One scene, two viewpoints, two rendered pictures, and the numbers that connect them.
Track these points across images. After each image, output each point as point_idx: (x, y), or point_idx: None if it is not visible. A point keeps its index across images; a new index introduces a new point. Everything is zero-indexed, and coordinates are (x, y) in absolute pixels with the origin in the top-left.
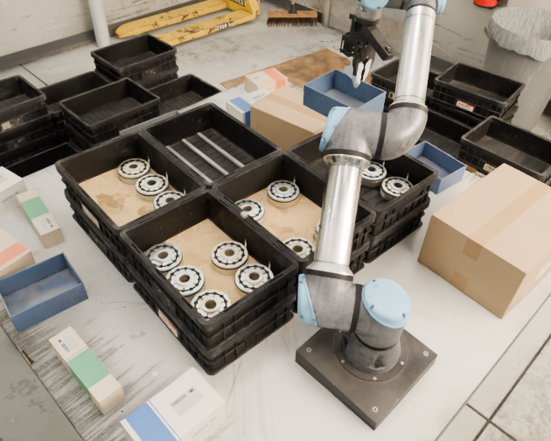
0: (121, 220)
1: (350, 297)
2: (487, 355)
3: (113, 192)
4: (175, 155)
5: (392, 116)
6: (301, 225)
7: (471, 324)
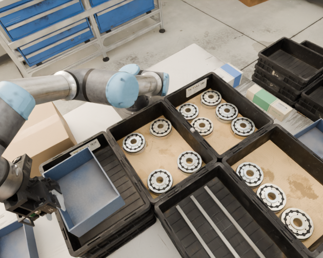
0: (283, 167)
1: (144, 71)
2: (85, 106)
3: (304, 201)
4: (256, 204)
5: (83, 71)
6: (153, 154)
7: (81, 120)
